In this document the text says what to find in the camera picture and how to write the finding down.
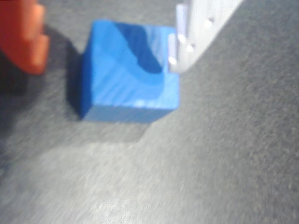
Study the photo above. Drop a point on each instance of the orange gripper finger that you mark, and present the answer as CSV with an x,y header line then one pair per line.
x,y
21,35

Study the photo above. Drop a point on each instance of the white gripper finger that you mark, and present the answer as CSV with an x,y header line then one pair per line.
x,y
201,30

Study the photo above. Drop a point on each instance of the blue wooden cube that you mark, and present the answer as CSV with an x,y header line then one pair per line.
x,y
121,79

